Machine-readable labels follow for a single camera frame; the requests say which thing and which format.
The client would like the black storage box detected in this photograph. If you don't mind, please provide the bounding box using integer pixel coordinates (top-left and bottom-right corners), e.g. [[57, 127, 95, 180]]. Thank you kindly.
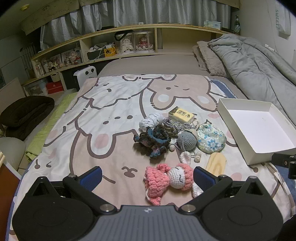
[[87, 50, 104, 61]]

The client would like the light wooden block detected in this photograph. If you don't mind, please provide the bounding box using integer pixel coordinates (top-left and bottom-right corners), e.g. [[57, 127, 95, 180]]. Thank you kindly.
[[205, 152, 227, 174]]

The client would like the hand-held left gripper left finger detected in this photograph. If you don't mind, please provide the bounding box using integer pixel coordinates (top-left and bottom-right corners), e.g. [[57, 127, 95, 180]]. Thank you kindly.
[[29, 166, 118, 215]]

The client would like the wooden headboard shelf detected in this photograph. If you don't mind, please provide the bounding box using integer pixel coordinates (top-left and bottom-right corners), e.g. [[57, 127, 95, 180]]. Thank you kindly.
[[22, 23, 235, 96]]

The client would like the white cardboard box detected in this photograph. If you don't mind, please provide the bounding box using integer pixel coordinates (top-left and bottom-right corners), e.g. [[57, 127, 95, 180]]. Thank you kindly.
[[218, 98, 296, 165]]

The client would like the tissue box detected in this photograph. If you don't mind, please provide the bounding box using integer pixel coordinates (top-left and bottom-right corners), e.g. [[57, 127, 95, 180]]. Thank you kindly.
[[203, 20, 222, 29]]

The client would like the pink crochet bunny doll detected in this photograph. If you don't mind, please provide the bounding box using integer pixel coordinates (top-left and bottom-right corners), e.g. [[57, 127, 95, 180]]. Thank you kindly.
[[144, 152, 204, 205]]

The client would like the brown floor cushion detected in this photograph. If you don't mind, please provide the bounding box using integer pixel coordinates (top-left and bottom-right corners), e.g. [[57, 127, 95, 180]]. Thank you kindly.
[[0, 95, 55, 141]]

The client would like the red box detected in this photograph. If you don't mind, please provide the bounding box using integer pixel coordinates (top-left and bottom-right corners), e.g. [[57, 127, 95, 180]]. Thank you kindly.
[[46, 82, 64, 94]]

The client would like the grey duvet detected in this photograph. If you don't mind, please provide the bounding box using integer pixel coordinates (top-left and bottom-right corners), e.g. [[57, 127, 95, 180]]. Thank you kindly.
[[207, 34, 296, 128]]

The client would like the green mat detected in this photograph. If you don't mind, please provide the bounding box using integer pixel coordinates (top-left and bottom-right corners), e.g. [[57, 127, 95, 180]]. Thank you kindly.
[[25, 93, 79, 163]]

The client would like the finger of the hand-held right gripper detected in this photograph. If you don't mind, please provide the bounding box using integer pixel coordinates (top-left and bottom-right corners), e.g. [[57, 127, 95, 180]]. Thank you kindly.
[[271, 152, 296, 179]]

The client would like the grey crochet doll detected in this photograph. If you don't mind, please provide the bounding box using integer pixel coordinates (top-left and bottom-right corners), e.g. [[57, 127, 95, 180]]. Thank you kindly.
[[169, 128, 201, 162]]

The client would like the green glass bottle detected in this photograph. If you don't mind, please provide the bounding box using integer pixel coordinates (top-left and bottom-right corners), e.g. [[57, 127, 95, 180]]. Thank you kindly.
[[233, 15, 241, 35]]

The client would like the cartoon printed blanket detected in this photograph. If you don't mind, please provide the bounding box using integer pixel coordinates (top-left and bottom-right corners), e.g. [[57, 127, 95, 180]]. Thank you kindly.
[[7, 74, 296, 241]]

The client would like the clear plastic storage bin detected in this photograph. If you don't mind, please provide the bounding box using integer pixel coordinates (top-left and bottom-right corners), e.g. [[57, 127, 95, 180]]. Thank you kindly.
[[23, 80, 48, 96]]

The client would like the row of small figurines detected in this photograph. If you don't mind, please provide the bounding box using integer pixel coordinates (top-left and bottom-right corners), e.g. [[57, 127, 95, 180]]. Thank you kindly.
[[40, 50, 81, 72]]

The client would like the small yellow carton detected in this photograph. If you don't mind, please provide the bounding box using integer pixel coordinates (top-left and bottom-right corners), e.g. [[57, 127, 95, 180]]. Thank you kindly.
[[168, 106, 196, 123]]

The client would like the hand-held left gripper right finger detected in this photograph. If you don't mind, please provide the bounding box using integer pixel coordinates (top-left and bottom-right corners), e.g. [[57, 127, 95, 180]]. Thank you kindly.
[[179, 166, 266, 215]]

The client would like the beige fluffy pillow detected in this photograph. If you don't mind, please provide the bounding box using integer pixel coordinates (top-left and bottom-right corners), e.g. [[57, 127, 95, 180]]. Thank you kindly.
[[192, 41, 228, 77]]

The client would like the white printed cushion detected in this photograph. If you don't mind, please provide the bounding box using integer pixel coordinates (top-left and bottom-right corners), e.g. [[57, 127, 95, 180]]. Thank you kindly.
[[269, 0, 291, 35]]

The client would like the dark multicolour crochet scrunchie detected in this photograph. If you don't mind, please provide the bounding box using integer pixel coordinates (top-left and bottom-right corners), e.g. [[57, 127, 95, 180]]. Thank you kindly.
[[133, 124, 171, 159]]

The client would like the white doll in clear case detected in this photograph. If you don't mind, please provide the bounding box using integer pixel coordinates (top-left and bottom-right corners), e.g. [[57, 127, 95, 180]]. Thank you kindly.
[[115, 31, 135, 55]]

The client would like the red doll in clear case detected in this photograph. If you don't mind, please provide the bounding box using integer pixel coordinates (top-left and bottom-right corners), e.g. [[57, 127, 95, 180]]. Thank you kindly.
[[134, 31, 155, 53]]

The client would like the white space heater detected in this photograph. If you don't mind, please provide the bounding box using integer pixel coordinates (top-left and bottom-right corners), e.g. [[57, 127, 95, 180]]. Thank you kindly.
[[73, 67, 98, 90]]

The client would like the yellow shelf box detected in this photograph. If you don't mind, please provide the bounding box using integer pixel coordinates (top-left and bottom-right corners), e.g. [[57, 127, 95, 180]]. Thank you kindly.
[[104, 45, 116, 57]]

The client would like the white yarn scrunchie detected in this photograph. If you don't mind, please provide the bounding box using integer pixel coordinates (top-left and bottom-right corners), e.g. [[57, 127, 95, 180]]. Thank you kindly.
[[139, 112, 163, 130]]

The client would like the blue floral fabric pouch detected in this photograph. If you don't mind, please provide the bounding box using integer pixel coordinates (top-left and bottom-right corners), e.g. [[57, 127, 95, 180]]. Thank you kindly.
[[196, 123, 228, 154]]

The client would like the grey curtain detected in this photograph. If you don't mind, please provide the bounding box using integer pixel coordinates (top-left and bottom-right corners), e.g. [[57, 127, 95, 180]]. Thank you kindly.
[[40, 0, 232, 47]]

